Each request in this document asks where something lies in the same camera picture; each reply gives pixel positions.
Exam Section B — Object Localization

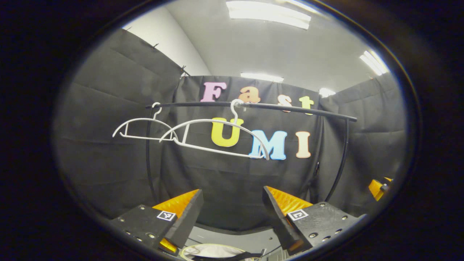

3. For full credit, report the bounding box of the black backdrop cloth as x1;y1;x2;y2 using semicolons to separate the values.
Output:
54;29;408;232

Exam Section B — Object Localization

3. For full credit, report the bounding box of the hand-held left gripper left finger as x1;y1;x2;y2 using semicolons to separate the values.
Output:
109;188;204;254

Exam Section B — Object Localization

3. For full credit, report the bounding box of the black knit garment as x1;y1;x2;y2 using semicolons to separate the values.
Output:
192;251;264;261

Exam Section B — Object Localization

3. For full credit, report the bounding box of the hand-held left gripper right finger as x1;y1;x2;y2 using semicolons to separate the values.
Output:
263;186;366;256

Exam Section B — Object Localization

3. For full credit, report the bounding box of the white clothes hanger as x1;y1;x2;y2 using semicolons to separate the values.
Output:
112;102;179;142
159;99;271;161

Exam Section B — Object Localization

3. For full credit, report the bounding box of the black metal clothes rack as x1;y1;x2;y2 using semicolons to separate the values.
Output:
145;101;358;204

